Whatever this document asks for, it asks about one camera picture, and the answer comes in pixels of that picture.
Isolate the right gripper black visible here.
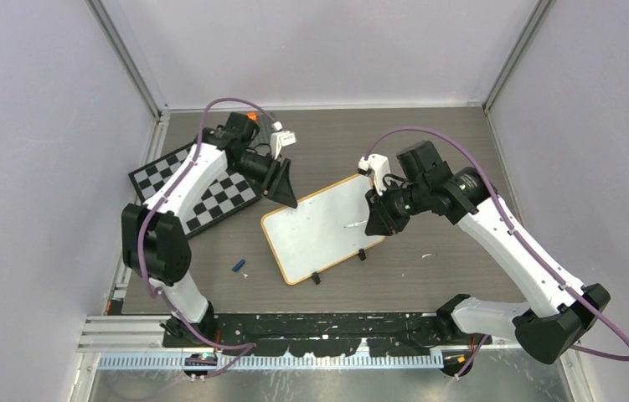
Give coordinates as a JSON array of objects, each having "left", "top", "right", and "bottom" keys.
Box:
[{"left": 365, "top": 177, "right": 429, "bottom": 235}]

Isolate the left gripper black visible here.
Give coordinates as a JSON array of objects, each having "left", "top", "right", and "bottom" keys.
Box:
[{"left": 229, "top": 151, "right": 297, "bottom": 208}]

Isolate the yellow framed whiteboard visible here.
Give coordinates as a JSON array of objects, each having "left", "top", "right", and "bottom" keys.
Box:
[{"left": 260, "top": 174, "right": 385, "bottom": 286}]

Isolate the white marker pen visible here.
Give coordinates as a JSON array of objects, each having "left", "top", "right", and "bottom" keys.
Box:
[{"left": 343, "top": 220, "right": 368, "bottom": 229}]

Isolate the blue marker cap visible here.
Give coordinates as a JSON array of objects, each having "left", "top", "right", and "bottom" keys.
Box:
[{"left": 231, "top": 259, "right": 245, "bottom": 272}]

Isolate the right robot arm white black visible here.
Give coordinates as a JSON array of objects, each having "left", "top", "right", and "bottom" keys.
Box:
[{"left": 358, "top": 141, "right": 611, "bottom": 364}]

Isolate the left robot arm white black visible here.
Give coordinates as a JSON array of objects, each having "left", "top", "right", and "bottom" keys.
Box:
[{"left": 121, "top": 112, "right": 297, "bottom": 347}]

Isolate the black white checkerboard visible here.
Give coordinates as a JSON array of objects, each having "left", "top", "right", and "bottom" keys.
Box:
[{"left": 127, "top": 144, "right": 261, "bottom": 238}]

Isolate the grey studded baseplate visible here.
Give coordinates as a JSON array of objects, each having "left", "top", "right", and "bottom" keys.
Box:
[{"left": 250, "top": 111, "right": 277, "bottom": 152}]

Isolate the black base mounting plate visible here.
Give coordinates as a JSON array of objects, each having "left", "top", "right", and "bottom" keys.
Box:
[{"left": 161, "top": 312, "right": 492, "bottom": 359}]

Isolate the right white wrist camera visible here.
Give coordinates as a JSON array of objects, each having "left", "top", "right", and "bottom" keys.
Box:
[{"left": 358, "top": 154, "right": 391, "bottom": 195}]

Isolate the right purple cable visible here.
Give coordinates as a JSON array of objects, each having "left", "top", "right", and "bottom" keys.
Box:
[{"left": 363, "top": 126, "right": 629, "bottom": 379}]

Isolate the purple cable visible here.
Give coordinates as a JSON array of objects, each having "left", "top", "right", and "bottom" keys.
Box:
[
  {"left": 363, "top": 126, "right": 629, "bottom": 379},
  {"left": 137, "top": 97, "right": 282, "bottom": 379}
]

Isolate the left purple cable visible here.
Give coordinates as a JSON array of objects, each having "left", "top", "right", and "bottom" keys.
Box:
[{"left": 137, "top": 97, "right": 282, "bottom": 379}]

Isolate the aluminium frame rail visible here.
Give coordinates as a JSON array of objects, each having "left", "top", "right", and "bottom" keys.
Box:
[{"left": 85, "top": 0, "right": 168, "bottom": 119}]

